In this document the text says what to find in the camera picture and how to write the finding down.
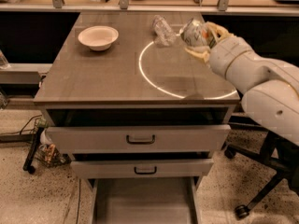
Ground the clear crushed plastic bottle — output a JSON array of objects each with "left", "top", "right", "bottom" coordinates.
[{"left": 152, "top": 15, "right": 177, "bottom": 47}]

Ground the black middle drawer handle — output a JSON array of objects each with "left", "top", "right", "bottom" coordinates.
[{"left": 134, "top": 166, "right": 157, "bottom": 175}]

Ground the bottom open grey drawer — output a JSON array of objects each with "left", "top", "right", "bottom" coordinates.
[{"left": 89, "top": 177, "right": 201, "bottom": 224}]

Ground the white paper bowl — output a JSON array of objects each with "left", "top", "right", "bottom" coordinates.
[{"left": 78, "top": 26, "right": 119, "bottom": 51}]

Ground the white green 7up can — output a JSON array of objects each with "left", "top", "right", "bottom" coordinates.
[{"left": 179, "top": 19, "right": 216, "bottom": 48}]

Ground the middle grey drawer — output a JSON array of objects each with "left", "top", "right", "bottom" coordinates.
[{"left": 71, "top": 159, "right": 213, "bottom": 179}]

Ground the black top drawer handle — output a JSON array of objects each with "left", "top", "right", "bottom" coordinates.
[{"left": 126, "top": 135, "right": 156, "bottom": 145}]

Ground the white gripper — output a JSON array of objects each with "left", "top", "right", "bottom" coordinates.
[{"left": 185, "top": 21, "right": 254, "bottom": 78}]

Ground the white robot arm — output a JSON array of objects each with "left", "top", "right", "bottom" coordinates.
[{"left": 179, "top": 19, "right": 299, "bottom": 145}]

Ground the black floor cable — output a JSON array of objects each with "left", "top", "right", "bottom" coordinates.
[{"left": 0, "top": 114, "right": 43, "bottom": 136}]

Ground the black wire cart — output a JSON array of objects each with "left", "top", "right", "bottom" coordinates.
[{"left": 22, "top": 115, "right": 71, "bottom": 174}]

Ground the black office chair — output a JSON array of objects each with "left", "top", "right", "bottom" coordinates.
[{"left": 223, "top": 131, "right": 299, "bottom": 220}]

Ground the top grey drawer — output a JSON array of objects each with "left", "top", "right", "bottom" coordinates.
[{"left": 46, "top": 125, "right": 230, "bottom": 154}]

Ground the grey drawer cabinet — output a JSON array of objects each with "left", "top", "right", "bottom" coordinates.
[{"left": 33, "top": 11, "right": 241, "bottom": 224}]

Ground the black drawer handle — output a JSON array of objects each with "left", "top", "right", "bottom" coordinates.
[
  {"left": 126, "top": 135, "right": 156, "bottom": 145},
  {"left": 134, "top": 166, "right": 157, "bottom": 175}
]

